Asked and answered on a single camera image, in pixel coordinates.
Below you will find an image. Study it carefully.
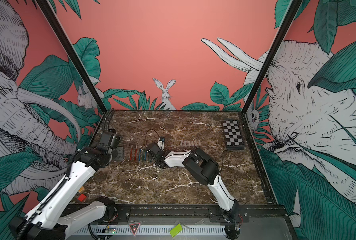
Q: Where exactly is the right black frame post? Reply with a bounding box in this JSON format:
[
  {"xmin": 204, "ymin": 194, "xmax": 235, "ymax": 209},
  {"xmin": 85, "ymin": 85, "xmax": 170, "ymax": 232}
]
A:
[{"xmin": 241, "ymin": 0, "xmax": 302, "ymax": 115}]

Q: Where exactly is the green sticky note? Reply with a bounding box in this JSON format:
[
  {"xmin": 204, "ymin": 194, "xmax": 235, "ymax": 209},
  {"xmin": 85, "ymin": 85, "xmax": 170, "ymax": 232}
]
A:
[{"xmin": 170, "ymin": 224, "xmax": 183, "ymax": 238}]

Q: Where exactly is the left black frame post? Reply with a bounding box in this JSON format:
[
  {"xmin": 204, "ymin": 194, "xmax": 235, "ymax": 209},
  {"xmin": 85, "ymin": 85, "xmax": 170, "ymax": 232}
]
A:
[{"xmin": 35, "ymin": 0, "xmax": 107, "ymax": 115}]

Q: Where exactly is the black frame post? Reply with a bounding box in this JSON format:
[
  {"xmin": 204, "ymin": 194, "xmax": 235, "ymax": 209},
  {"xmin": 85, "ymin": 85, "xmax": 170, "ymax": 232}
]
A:
[
  {"xmin": 35, "ymin": 0, "xmax": 107, "ymax": 115},
  {"xmin": 241, "ymin": 0, "xmax": 302, "ymax": 115}
]

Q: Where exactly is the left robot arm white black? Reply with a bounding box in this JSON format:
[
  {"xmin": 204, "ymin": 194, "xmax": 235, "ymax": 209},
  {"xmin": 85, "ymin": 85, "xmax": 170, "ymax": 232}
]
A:
[{"xmin": 9, "ymin": 110, "xmax": 121, "ymax": 240}]

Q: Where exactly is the white slotted cable duct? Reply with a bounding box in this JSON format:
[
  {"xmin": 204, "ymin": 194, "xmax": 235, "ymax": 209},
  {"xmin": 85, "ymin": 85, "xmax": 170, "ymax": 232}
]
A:
[{"xmin": 66, "ymin": 224, "xmax": 226, "ymax": 236}]

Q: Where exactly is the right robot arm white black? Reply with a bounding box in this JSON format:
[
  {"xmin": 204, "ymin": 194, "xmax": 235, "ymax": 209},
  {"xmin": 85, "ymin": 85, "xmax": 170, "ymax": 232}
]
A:
[{"xmin": 146, "ymin": 136, "xmax": 243, "ymax": 225}]

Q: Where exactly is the triangular warning sticker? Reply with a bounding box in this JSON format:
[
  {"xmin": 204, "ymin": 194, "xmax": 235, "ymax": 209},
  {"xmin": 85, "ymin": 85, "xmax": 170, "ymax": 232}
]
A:
[{"xmin": 129, "ymin": 222, "xmax": 142, "ymax": 236}]

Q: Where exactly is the red small block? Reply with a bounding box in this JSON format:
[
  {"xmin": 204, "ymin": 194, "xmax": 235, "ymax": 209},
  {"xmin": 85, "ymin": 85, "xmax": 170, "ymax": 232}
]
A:
[{"xmin": 78, "ymin": 194, "xmax": 87, "ymax": 202}]

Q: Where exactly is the black white checkerboard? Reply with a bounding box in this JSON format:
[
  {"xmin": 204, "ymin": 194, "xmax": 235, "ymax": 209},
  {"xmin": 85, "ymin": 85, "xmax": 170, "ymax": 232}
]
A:
[{"xmin": 222, "ymin": 119, "xmax": 244, "ymax": 150}]

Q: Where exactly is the black front mounting rail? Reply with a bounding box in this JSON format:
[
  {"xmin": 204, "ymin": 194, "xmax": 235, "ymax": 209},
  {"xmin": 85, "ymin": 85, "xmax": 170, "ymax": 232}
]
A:
[{"xmin": 66, "ymin": 203, "xmax": 286, "ymax": 224}]

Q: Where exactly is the red carving knife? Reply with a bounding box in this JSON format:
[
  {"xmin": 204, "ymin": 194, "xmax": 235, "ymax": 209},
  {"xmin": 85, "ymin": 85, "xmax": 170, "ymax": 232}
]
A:
[
  {"xmin": 134, "ymin": 146, "xmax": 138, "ymax": 162},
  {"xmin": 130, "ymin": 145, "xmax": 133, "ymax": 161}
]

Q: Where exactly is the small circuit board green led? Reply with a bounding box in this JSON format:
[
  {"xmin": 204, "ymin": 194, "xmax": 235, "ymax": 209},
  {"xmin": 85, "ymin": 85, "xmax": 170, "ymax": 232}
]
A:
[{"xmin": 104, "ymin": 226, "xmax": 117, "ymax": 234}]

